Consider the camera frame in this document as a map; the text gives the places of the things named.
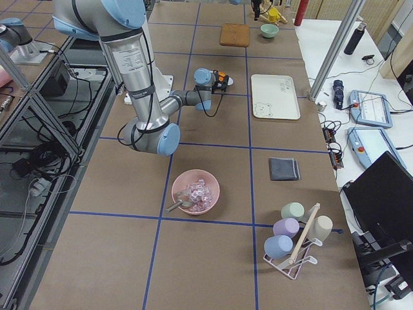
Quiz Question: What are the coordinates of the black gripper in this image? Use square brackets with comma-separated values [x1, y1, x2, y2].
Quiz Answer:
[212, 70, 229, 92]

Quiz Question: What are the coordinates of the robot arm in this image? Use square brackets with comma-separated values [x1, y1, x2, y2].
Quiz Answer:
[53, 1, 231, 156]
[228, 0, 271, 21]

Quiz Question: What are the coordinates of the cream bear print tray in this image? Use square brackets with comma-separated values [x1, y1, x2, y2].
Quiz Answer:
[251, 74, 301, 120]

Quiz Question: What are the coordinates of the wooden cutting board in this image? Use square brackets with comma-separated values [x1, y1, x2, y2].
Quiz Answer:
[219, 23, 250, 47]

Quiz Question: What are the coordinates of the green ceramic bowl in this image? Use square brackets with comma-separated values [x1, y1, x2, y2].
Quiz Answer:
[260, 23, 279, 39]

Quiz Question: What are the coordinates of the yellow mug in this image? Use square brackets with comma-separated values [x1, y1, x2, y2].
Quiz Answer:
[268, 7, 281, 23]

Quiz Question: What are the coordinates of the wooden dish rack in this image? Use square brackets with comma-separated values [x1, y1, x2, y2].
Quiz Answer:
[259, 0, 288, 26]

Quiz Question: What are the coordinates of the folded grey cloth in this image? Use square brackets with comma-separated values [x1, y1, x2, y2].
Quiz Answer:
[268, 158, 301, 181]

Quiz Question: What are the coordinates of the pink bowl with ice cubes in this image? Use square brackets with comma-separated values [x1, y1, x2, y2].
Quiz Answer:
[171, 169, 220, 215]

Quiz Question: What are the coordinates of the red cylinder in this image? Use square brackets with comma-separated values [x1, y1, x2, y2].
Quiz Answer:
[294, 0, 309, 26]

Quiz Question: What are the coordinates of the blue folded umbrella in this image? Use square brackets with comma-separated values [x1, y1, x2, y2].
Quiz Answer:
[333, 79, 344, 110]

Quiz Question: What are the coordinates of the metal scoop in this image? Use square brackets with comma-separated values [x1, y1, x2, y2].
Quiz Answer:
[166, 190, 195, 212]

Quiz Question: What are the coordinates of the black power strip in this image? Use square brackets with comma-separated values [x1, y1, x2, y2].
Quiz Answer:
[322, 127, 344, 170]

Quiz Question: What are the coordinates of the pale green cup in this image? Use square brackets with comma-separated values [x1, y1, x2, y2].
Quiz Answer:
[281, 201, 305, 220]

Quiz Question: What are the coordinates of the black water bottle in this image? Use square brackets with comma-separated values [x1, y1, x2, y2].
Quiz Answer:
[343, 22, 367, 55]

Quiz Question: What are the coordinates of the upper teach pendant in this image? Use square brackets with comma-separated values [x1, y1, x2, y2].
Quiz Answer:
[349, 90, 393, 129]

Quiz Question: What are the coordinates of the teach pendant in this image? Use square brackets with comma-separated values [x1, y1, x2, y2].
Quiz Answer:
[347, 127, 406, 169]
[349, 90, 393, 129]

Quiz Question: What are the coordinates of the purple cup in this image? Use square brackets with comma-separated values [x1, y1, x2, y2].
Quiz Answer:
[272, 218, 299, 238]

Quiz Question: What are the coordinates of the lower teach pendant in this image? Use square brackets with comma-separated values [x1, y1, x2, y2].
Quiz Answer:
[347, 127, 406, 169]

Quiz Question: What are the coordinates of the blue cup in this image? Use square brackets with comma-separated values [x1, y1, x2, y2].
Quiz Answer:
[264, 235, 294, 259]

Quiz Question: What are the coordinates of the beige cup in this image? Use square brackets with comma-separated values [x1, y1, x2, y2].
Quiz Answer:
[308, 215, 333, 242]

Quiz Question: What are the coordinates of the black monitor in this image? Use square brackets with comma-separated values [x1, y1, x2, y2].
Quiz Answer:
[344, 151, 412, 281]

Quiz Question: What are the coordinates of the aluminium frame post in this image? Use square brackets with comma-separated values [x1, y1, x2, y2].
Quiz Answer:
[308, 0, 366, 102]

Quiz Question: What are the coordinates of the white wire cup rack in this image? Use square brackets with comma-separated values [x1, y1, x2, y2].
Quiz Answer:
[263, 203, 323, 280]

